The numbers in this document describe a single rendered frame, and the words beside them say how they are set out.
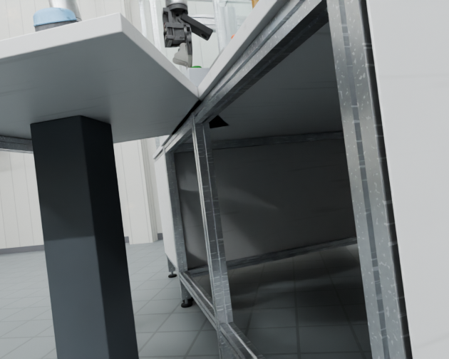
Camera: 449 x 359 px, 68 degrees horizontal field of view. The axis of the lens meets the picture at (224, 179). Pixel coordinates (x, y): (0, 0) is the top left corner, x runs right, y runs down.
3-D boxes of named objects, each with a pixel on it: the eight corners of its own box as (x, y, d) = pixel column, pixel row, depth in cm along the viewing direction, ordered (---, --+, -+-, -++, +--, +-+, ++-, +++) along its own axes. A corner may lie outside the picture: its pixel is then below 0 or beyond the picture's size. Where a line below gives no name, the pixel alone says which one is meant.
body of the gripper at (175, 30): (164, 50, 113) (160, 15, 113) (189, 50, 116) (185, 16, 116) (167, 40, 106) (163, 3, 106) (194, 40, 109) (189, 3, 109)
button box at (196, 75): (189, 87, 100) (187, 66, 101) (178, 105, 121) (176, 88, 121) (212, 86, 103) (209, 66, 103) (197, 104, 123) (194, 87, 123)
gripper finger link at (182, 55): (174, 73, 110) (171, 45, 110) (192, 72, 112) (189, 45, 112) (176, 69, 107) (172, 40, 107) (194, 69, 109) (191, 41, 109)
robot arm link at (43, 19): (31, 53, 93) (21, 3, 92) (54, 67, 106) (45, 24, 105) (73, 45, 93) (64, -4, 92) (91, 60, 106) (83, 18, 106)
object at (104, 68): (-232, 110, 60) (-234, 95, 60) (77, 149, 149) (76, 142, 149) (122, 31, 47) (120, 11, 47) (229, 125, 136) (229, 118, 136)
